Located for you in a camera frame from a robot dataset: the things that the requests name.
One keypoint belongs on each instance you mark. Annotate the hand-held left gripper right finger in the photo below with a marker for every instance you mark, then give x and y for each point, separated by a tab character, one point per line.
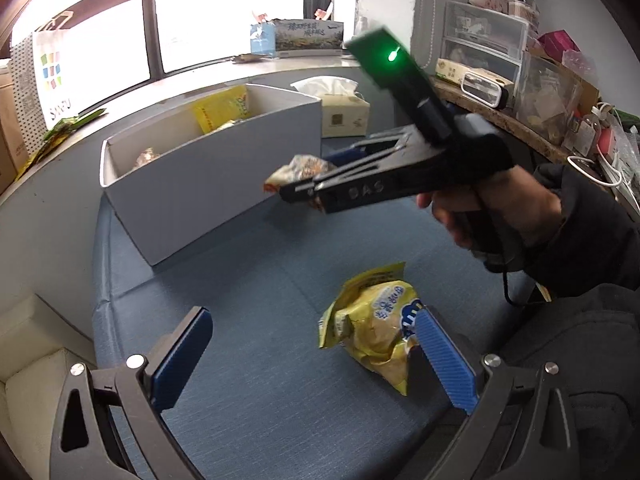
442	355

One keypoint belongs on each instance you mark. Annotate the person's dark clothing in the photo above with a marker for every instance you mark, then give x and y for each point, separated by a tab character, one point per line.
590	350

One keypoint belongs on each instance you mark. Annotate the pink hair clip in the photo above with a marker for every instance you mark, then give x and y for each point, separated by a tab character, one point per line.
324	11
261	16

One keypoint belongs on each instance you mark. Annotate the white paper shopping bag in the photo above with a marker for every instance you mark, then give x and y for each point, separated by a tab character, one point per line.
47	75

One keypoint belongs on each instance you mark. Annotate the clear plastic storage box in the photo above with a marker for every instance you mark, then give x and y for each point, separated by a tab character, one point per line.
545	100

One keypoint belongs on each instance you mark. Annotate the black window frame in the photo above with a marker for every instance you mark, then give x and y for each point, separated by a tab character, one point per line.
147	25

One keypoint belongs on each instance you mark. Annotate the small orange snack packet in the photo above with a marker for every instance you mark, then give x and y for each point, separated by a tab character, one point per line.
295	170

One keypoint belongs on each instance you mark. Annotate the wooden counter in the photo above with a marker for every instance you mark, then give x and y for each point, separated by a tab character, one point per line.
525	132

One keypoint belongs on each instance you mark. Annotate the person's right hand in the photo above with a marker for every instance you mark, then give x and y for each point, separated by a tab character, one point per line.
525	205

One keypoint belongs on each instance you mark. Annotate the clear plastic drawer unit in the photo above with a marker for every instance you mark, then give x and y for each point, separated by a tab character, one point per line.
480	35

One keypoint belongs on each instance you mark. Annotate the white storage box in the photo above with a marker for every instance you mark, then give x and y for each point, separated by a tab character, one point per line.
215	190

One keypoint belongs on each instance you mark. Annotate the printed landscape cardboard box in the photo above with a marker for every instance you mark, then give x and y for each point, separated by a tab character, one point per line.
305	37

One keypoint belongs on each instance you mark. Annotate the small brown snack packet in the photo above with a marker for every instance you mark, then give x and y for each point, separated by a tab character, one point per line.
147	156

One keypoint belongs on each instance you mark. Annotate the green packet on windowsill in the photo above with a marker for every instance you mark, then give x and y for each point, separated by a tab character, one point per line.
60	135

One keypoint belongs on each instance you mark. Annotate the beige tissue pack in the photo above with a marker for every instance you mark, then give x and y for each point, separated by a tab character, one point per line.
340	110

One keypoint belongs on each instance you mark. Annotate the flat brown snack packet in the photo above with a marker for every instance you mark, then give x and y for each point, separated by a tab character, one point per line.
249	57

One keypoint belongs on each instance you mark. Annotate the white and black case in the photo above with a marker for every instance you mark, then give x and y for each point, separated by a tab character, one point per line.
482	89

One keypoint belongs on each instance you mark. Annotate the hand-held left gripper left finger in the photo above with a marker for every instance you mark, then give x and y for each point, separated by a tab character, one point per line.
180	360

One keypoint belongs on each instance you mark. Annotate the pink box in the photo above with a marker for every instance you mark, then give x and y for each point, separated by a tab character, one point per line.
557	45

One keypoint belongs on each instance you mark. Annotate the brown cardboard box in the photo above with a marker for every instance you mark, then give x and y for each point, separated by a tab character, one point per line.
11	130

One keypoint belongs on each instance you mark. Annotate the bright yellow snack packet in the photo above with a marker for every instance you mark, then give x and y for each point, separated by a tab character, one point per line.
220	110

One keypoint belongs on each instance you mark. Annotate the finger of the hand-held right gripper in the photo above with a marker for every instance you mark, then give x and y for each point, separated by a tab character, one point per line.
305	191
350	152

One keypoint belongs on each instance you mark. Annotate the blue mat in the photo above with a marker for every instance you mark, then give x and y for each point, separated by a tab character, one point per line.
250	310

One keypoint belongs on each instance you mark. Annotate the person's right forearm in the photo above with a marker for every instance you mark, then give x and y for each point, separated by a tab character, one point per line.
600	230

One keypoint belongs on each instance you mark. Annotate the yellow chips bag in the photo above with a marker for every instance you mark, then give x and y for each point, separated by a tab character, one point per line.
370	330

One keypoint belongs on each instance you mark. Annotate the pale yellow tissue pack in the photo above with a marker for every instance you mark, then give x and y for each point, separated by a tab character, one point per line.
452	71

